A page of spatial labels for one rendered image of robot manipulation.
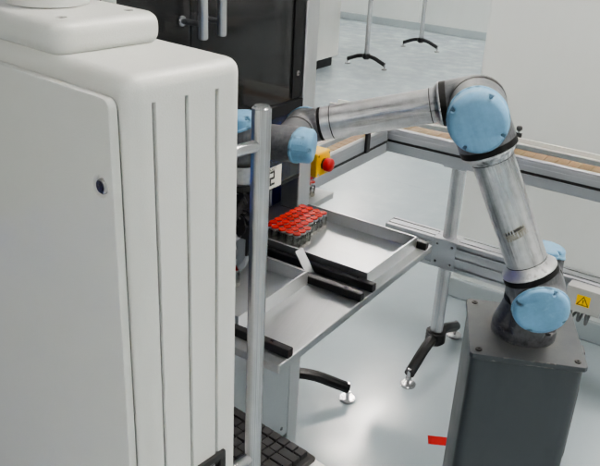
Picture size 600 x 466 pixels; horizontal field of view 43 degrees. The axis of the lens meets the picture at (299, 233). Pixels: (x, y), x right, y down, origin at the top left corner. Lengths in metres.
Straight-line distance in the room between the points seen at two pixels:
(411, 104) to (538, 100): 1.64
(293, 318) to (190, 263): 0.76
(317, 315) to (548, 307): 0.48
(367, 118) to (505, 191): 0.34
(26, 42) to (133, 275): 0.29
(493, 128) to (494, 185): 0.12
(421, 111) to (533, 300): 0.45
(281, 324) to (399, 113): 0.51
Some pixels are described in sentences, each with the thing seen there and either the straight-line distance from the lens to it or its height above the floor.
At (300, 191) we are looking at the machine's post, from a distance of 2.16.
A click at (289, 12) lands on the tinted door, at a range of 1.97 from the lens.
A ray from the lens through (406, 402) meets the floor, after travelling 2.92.
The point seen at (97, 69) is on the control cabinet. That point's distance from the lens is 0.84.
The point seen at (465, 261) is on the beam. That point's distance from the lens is 2.90.
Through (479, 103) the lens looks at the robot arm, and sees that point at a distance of 1.48.
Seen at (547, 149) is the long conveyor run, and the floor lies 0.97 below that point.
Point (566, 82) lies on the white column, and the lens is 3.21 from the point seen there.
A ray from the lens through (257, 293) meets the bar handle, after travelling 1.05.
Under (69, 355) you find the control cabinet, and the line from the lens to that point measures 1.03.
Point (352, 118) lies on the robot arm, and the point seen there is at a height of 1.27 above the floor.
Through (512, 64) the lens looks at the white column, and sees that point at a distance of 3.27.
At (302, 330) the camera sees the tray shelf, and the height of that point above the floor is 0.88.
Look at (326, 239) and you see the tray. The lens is 2.01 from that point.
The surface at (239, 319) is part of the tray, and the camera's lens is 1.59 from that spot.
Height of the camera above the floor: 1.73
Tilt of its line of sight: 25 degrees down
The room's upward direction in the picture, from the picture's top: 3 degrees clockwise
